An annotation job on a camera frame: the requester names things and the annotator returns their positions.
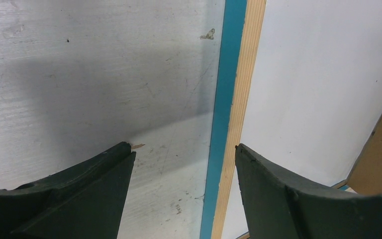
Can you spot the blue wooden picture frame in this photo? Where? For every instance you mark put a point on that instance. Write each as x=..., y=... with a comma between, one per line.
x=230, y=115

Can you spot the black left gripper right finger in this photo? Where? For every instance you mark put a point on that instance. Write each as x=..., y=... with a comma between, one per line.
x=280, y=204

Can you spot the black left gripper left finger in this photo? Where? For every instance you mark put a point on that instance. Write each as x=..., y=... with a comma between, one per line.
x=85, y=201

